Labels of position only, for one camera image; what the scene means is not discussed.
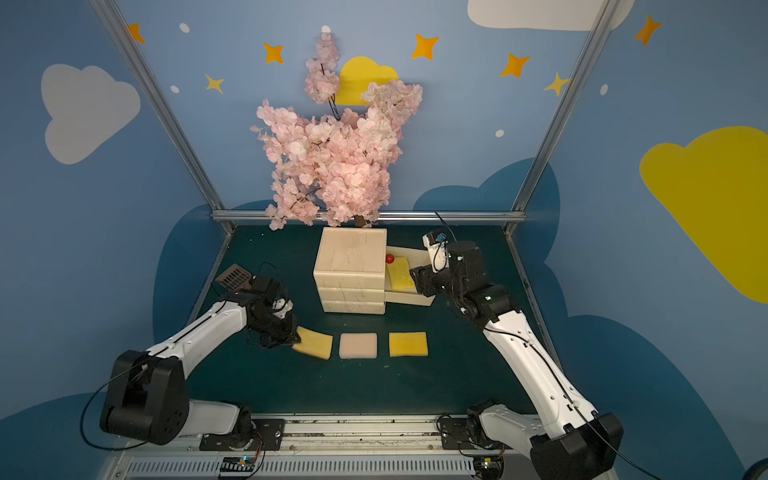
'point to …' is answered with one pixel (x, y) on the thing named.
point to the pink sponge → (358, 345)
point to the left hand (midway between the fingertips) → (300, 336)
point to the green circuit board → (242, 463)
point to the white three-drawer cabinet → (350, 270)
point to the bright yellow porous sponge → (399, 274)
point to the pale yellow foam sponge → (314, 342)
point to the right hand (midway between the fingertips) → (429, 264)
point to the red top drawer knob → (389, 259)
